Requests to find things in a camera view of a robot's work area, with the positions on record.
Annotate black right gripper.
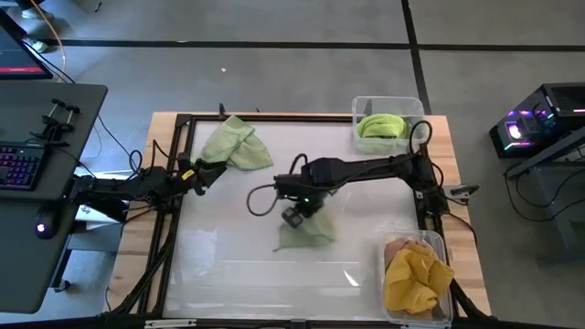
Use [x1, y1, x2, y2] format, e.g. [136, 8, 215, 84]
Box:
[273, 172, 328, 230]

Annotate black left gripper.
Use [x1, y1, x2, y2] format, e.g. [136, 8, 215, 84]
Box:
[175, 152, 229, 197]

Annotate pale green towel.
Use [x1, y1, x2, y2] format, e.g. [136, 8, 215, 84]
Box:
[273, 207, 337, 253]
[200, 114, 275, 172]

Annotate terracotta pink towel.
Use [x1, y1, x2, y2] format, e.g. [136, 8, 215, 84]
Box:
[383, 237, 415, 271]

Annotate mustard yellow towel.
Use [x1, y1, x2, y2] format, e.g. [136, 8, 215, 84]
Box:
[385, 243, 456, 315]

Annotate white table mat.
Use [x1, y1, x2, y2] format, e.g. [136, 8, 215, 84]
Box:
[163, 120, 454, 322]

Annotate white flat board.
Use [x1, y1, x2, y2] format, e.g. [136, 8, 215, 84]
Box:
[72, 166, 138, 232]

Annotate black desk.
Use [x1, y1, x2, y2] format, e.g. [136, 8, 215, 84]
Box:
[0, 81, 109, 315]

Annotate small clear plastic bin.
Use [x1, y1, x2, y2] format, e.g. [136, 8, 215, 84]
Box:
[350, 95, 428, 157]

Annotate large clear plastic bin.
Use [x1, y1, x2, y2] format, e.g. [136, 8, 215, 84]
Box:
[379, 228, 454, 329]

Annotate white label strip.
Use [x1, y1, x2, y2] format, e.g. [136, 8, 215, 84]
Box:
[144, 318, 198, 329]

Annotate black desk clamp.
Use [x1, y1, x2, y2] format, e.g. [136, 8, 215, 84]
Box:
[28, 97, 81, 148]

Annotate black backlit keyboard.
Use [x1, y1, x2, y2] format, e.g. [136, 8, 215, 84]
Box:
[0, 143, 48, 192]

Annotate black monitor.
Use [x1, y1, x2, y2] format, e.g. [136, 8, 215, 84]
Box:
[0, 22, 54, 81]

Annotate grey metal stand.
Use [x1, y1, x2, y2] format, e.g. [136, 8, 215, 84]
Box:
[505, 132, 585, 258]

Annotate black lit computer tower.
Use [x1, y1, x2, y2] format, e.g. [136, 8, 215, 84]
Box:
[488, 81, 585, 160]

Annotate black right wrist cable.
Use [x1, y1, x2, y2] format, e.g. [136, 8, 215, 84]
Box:
[246, 119, 434, 218]

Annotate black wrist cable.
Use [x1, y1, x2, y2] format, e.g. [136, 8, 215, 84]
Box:
[246, 119, 434, 218]
[151, 138, 185, 174]

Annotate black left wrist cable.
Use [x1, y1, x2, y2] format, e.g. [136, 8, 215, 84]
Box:
[151, 138, 185, 174]

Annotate black desk cable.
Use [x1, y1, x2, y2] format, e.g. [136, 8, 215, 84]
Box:
[96, 113, 144, 175]

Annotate black metal table frame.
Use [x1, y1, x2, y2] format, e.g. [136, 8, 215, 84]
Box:
[98, 103, 493, 329]

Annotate yellow floor cable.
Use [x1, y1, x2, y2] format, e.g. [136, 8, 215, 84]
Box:
[29, 0, 68, 75]

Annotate black floor power cable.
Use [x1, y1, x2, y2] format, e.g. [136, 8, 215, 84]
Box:
[502, 157, 585, 224]

